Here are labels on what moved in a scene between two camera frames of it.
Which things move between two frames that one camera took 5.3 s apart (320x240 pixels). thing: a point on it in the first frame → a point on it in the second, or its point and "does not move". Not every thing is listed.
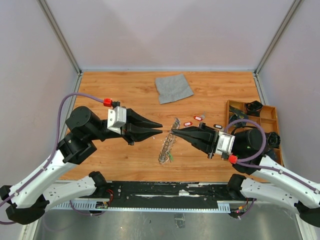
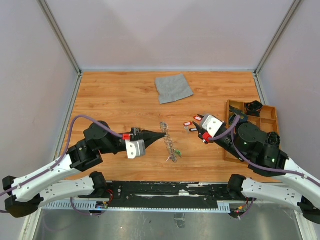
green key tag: [171, 157] → [178, 152]
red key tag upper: [197, 118] does not move
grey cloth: [172, 88] does not move
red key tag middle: [187, 123] does not move
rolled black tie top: [253, 108] does not move
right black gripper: [209, 147] → [200, 130]
